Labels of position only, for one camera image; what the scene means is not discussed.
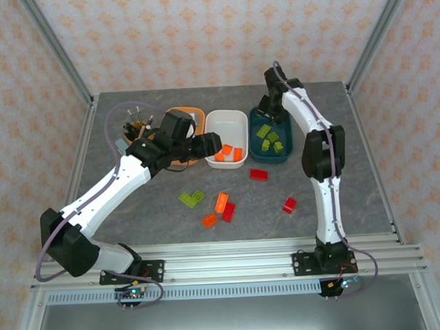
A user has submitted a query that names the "red long lego brick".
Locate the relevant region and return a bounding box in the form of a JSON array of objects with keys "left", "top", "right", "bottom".
[
  {"left": 220, "top": 202, "right": 237, "bottom": 223},
  {"left": 249, "top": 167, "right": 270, "bottom": 182}
]

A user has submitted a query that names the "orange curved lego piece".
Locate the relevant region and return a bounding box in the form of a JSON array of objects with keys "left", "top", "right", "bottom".
[{"left": 213, "top": 191, "right": 231, "bottom": 214}]

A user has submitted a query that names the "orange square lego brick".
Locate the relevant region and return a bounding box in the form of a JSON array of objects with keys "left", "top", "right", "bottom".
[{"left": 201, "top": 212, "right": 219, "bottom": 229}]

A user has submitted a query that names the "white plastic container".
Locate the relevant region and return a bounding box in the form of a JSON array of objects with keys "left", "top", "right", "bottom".
[{"left": 201, "top": 107, "right": 251, "bottom": 170}]

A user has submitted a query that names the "orange plastic container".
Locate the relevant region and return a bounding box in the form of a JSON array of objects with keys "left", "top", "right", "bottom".
[{"left": 164, "top": 105, "right": 208, "bottom": 167}]

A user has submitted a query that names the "teal plastic container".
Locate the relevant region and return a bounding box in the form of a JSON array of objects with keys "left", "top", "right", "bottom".
[{"left": 246, "top": 104, "right": 295, "bottom": 166}]

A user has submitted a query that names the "yellow pen cup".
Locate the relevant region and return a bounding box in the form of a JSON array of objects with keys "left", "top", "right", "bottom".
[{"left": 125, "top": 120, "right": 158, "bottom": 145}]

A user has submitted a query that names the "red square lego brick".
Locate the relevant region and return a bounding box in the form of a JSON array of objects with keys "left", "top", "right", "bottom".
[{"left": 282, "top": 196, "right": 298, "bottom": 215}]

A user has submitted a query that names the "left controller circuit board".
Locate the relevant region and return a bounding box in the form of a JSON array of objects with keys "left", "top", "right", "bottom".
[{"left": 115, "top": 279, "right": 148, "bottom": 301}]

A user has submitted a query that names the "controller circuit board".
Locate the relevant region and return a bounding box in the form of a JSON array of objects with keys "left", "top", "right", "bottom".
[
  {"left": 326, "top": 263, "right": 361, "bottom": 291},
  {"left": 115, "top": 279, "right": 148, "bottom": 301}
]

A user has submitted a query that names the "grey metal panel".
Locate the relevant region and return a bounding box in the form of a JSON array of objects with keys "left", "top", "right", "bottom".
[{"left": 32, "top": 287, "right": 429, "bottom": 330}]

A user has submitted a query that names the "right controller circuit board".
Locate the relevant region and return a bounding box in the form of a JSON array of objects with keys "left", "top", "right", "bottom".
[{"left": 326, "top": 263, "right": 361, "bottom": 291}]

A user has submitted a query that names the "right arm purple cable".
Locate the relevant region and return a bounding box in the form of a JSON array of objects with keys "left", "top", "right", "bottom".
[{"left": 271, "top": 58, "right": 347, "bottom": 245}]

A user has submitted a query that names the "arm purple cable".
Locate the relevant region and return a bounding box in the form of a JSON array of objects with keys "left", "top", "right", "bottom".
[
  {"left": 271, "top": 58, "right": 347, "bottom": 245},
  {"left": 27, "top": 99, "right": 174, "bottom": 283}
]

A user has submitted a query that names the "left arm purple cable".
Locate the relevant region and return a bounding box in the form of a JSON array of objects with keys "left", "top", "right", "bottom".
[{"left": 27, "top": 99, "right": 174, "bottom": 283}]

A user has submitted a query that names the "aluminium table side rail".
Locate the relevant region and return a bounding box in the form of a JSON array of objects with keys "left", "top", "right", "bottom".
[
  {"left": 344, "top": 77, "right": 440, "bottom": 330},
  {"left": 3, "top": 96, "right": 108, "bottom": 330}
]

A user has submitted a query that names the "aluminium frame post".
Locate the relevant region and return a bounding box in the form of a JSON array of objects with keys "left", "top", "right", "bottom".
[
  {"left": 18, "top": 0, "right": 95, "bottom": 109},
  {"left": 343, "top": 0, "right": 419, "bottom": 91}
]

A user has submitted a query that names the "aluminium mounting rail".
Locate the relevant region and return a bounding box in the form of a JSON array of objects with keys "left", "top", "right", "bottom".
[{"left": 28, "top": 231, "right": 429, "bottom": 291}]

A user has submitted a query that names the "left black mount plate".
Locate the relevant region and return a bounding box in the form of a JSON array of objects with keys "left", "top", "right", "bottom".
[{"left": 99, "top": 259, "right": 166, "bottom": 286}]

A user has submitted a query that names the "black mount plate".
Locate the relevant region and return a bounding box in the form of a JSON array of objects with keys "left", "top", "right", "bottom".
[
  {"left": 99, "top": 259, "right": 166, "bottom": 286},
  {"left": 291, "top": 250, "right": 358, "bottom": 278}
]

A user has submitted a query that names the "white slotted cable duct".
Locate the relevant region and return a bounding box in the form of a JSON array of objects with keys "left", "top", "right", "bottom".
[{"left": 46, "top": 280, "right": 323, "bottom": 306}]

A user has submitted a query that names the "right black mount plate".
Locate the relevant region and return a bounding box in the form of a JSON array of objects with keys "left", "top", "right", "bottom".
[{"left": 291, "top": 250, "right": 358, "bottom": 278}]

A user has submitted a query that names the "left base cable loop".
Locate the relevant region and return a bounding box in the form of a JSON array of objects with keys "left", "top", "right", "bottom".
[{"left": 115, "top": 276, "right": 166, "bottom": 310}]

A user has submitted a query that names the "base cable loop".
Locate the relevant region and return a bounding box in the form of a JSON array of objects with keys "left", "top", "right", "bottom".
[
  {"left": 115, "top": 276, "right": 166, "bottom": 310},
  {"left": 323, "top": 238, "right": 380, "bottom": 300}
]

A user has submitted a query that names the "right base cable loop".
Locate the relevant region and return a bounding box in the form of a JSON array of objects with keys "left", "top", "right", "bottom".
[{"left": 323, "top": 238, "right": 380, "bottom": 300}]

